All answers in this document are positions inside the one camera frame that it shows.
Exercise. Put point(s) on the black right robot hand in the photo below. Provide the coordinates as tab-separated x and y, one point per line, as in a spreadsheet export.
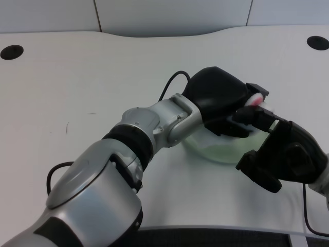
280	151

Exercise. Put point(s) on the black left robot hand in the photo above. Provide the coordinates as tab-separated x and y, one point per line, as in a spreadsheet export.
218	103

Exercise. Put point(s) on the black round desk grommet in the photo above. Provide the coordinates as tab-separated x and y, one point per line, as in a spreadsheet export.
11	52
318	43

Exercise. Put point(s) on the white plush rabbit doll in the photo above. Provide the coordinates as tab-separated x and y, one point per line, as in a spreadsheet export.
257	101

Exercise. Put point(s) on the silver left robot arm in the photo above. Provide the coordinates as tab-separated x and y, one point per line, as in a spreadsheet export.
102	175

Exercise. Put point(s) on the green round plate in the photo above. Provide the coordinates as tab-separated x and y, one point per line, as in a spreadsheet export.
218	149

